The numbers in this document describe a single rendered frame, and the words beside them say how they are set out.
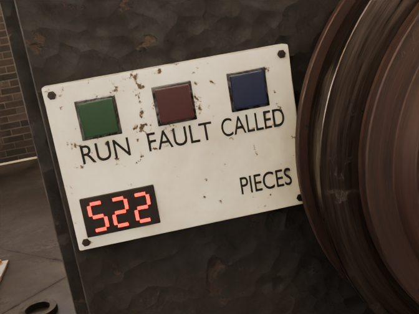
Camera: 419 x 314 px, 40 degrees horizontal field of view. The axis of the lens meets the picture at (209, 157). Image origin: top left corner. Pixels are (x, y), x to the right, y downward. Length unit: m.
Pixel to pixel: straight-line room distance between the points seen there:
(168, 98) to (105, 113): 0.07
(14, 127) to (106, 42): 6.15
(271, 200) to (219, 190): 0.06
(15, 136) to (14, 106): 0.33
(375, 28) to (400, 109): 0.07
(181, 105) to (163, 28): 0.08
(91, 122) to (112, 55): 0.07
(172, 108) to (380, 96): 0.22
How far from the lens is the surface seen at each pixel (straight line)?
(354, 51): 0.51
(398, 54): 0.51
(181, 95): 0.61
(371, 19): 0.52
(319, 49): 0.57
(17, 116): 6.74
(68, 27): 0.63
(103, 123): 0.61
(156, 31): 0.63
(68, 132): 0.62
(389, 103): 0.51
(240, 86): 0.62
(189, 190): 0.64
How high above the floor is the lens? 1.29
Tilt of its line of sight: 14 degrees down
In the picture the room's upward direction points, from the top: 10 degrees counter-clockwise
